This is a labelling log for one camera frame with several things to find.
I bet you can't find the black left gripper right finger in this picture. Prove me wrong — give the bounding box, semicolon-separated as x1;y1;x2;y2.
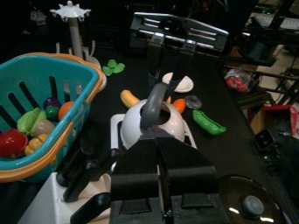
155;129;231;224

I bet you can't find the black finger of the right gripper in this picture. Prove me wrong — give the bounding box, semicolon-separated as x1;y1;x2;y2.
146;31;166;89
167;39;198;92

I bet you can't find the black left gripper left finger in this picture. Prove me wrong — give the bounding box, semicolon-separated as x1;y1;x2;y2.
108;128;165;224

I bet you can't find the white teapot grey handle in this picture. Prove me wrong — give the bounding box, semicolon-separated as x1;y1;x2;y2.
119;81;189;151

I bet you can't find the white toy plate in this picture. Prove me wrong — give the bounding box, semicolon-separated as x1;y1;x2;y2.
162;72;195;94

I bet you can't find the green toy leaf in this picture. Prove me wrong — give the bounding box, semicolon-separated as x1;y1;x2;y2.
102;59;127;78

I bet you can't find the grey translucent toy lid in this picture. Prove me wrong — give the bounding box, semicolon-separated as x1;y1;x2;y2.
182;94;203;110

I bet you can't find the orange toy carrot piece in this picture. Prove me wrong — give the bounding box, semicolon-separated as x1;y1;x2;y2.
170;98;189;115

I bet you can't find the dark pan lid grey knob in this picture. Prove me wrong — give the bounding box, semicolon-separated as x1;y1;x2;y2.
217;174;290;224

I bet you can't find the white toy spoon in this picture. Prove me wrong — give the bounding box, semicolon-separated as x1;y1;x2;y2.
88;55;108;92

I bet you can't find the clear bag with red items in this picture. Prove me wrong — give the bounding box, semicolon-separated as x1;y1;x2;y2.
225;68;257;94

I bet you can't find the yellow toy banana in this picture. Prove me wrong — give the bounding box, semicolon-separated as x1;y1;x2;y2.
119;89;142;109

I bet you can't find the green toy pea pod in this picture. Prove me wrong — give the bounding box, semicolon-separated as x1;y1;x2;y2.
191;108;229;136

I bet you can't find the grey keyboard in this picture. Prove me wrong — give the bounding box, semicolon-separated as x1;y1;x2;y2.
253;12;299;31

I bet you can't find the teal basket with orange rim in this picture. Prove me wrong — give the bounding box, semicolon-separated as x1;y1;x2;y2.
0;52;108;184

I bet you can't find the white toy utensil stand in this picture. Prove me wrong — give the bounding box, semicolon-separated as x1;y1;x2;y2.
50;0;98;60

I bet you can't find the white knife block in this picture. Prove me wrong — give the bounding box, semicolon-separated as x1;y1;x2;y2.
16;171;115;224

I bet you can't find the yellow-orange toy pumpkin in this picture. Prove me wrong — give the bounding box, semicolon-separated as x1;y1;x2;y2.
23;133;51;157

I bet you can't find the beige toy onion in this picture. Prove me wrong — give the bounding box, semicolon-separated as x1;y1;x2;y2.
31;118;58;137

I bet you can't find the orange toy fruit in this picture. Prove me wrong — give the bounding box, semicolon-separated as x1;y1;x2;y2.
58;101;76;122

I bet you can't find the purple toy eggplant green cap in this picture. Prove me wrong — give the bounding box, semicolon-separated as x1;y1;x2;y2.
42;96;63;120

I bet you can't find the red cardboard box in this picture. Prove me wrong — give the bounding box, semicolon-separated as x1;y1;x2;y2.
247;104;299;138

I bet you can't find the green toy leafy vegetable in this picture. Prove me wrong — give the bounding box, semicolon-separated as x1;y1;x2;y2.
15;107;48;136

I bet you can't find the red toy tomato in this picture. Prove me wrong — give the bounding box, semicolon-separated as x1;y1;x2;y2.
0;128;30;158

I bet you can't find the black toy knife handle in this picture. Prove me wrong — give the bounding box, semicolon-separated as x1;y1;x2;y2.
70;192;114;224
55;146;96;188
62;148;123;204

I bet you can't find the black table-level camera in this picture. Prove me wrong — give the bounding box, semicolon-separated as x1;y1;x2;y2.
254;128;281;153

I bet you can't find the small grey bracket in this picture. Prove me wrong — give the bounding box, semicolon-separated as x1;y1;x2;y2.
30;10;48;26

